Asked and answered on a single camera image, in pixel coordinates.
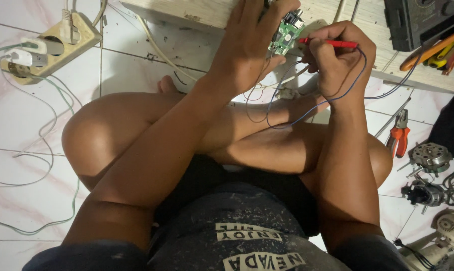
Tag person's left hand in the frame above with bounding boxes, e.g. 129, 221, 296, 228
208, 0, 301, 95

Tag person's right hand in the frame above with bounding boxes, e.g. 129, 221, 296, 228
301, 21, 377, 101

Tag red multimeter probe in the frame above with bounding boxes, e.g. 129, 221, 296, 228
298, 37, 359, 49

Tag green circuit board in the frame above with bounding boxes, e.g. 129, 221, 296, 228
266, 9, 306, 57

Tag black multimeter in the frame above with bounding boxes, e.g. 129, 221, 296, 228
383, 0, 454, 52

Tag thin metal rod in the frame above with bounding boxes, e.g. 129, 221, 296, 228
374, 97, 412, 138

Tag person's right leg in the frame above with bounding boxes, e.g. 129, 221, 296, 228
208, 86, 394, 189

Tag person's leg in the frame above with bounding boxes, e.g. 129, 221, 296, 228
61, 75, 231, 191
208, 86, 394, 189

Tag low wooden table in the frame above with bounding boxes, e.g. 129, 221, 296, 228
119, 0, 454, 95

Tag black cloth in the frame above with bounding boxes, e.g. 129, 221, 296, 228
428, 94, 454, 163

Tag silver fan motor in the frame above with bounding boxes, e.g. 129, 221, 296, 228
397, 142, 453, 178

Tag black shorts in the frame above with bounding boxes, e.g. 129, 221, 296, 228
153, 154, 321, 238

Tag black fan motor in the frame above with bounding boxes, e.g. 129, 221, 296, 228
401, 178, 446, 215

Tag grey printed shirt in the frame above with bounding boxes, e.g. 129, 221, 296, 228
22, 182, 414, 271

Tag person's left leg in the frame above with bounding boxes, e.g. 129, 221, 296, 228
61, 75, 231, 191

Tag white fan housing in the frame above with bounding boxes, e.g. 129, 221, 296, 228
394, 208, 454, 271

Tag beige power strip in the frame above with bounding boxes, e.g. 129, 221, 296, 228
0, 11, 103, 86

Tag white power plug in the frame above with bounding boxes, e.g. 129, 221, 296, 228
59, 9, 81, 45

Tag white grey charger adapter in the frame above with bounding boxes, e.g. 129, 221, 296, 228
21, 37, 65, 56

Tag small white charger adapter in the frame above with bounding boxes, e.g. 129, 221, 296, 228
4, 48, 49, 68

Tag blue probe wire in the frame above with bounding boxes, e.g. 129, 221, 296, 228
265, 46, 423, 130

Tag thin black wire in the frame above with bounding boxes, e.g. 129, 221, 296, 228
245, 53, 288, 125

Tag orange handled cutter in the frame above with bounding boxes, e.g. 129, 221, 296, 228
400, 23, 454, 72

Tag orange handled pliers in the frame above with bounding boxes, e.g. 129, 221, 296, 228
385, 109, 411, 159

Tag yellow handled tool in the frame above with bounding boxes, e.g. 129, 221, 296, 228
423, 41, 454, 69

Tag thick white cable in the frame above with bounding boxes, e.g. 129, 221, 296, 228
136, 14, 199, 83

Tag white power strip cable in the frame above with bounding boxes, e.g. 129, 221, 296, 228
91, 0, 109, 28

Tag white charging cable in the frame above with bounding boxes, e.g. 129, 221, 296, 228
0, 56, 82, 188

